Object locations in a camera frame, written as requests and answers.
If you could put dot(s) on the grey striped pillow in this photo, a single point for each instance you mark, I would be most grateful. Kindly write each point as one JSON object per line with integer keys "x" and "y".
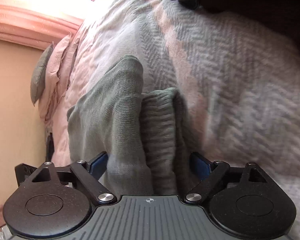
{"x": 38, "y": 76}

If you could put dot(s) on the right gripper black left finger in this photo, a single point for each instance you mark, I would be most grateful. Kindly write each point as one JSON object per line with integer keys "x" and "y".
{"x": 53, "y": 202}

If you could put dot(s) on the grey sweatpants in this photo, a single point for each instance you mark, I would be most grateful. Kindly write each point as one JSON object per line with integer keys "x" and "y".
{"x": 146, "y": 135}

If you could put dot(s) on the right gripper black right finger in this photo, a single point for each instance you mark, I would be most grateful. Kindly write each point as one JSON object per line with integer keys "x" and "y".
{"x": 243, "y": 202}

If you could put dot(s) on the left pink curtain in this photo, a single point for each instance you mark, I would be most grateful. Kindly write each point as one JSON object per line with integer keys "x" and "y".
{"x": 27, "y": 26}

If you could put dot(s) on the black folded garment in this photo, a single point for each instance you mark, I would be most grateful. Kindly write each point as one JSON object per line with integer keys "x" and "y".
{"x": 49, "y": 147}

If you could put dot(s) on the pink duvet on bed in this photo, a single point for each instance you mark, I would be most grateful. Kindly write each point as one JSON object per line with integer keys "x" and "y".
{"x": 240, "y": 81}

